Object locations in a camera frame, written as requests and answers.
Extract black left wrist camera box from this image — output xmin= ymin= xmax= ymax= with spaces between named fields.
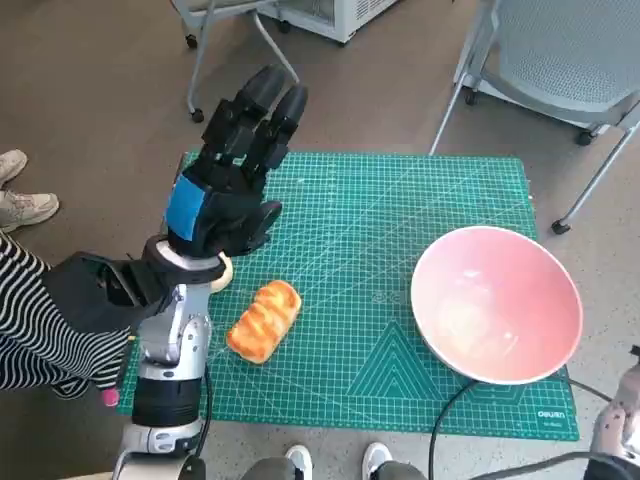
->
xmin=42 ymin=251 xmax=174 ymax=334

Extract white mesh cabinet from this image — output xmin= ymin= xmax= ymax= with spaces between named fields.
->
xmin=257 ymin=0 xmax=401 ymax=45

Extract orange toy bread loaf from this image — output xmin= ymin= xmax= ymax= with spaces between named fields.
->
xmin=225 ymin=279 xmax=303 ymax=366

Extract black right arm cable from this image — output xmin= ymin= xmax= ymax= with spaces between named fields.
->
xmin=428 ymin=377 xmax=614 ymax=480

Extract round toy bread bun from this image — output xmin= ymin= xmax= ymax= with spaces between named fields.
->
xmin=208 ymin=253 xmax=235 ymax=294

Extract person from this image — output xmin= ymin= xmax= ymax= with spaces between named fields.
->
xmin=0 ymin=148 xmax=60 ymax=234
xmin=242 ymin=442 xmax=426 ymax=480
xmin=0 ymin=230 xmax=134 ymax=407

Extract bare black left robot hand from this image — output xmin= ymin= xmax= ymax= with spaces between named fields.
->
xmin=163 ymin=63 xmax=310 ymax=261

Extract grey mesh seat chair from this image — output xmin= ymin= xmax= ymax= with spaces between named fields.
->
xmin=428 ymin=0 xmax=640 ymax=235

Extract grey chair with casters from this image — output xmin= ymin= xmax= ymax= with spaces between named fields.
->
xmin=172 ymin=0 xmax=301 ymax=124

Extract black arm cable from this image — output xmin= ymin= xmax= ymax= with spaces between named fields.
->
xmin=192 ymin=362 xmax=214 ymax=459
xmin=428 ymin=377 xmax=614 ymax=480

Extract pink bowl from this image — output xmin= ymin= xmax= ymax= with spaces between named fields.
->
xmin=410 ymin=225 xmax=585 ymax=386

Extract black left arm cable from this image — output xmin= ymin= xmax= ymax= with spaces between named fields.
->
xmin=192 ymin=362 xmax=214 ymax=459

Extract green cutting mat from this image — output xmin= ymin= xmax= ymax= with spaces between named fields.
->
xmin=115 ymin=149 xmax=581 ymax=442

